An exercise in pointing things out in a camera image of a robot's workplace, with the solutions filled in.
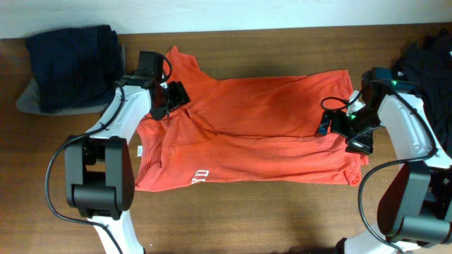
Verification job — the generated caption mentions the pile of dark clothes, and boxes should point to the pile of dark clothes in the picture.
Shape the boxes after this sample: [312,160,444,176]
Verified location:
[391,29,451,155]

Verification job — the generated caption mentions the grey garment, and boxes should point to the grey garment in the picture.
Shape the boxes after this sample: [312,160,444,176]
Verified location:
[15,44,126,116]

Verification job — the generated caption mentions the navy blue garment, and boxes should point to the navy blue garment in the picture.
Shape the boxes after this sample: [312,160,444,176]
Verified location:
[25,25,124,114]

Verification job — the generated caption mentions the orange red printed t-shirt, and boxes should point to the orange red printed t-shirt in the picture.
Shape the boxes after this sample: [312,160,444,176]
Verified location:
[135,47,369,192]

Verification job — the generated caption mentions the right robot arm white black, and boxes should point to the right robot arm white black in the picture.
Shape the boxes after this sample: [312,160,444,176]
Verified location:
[317,79,451,253]

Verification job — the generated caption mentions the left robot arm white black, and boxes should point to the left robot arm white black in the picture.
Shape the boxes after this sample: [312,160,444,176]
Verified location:
[64,76,190,253]

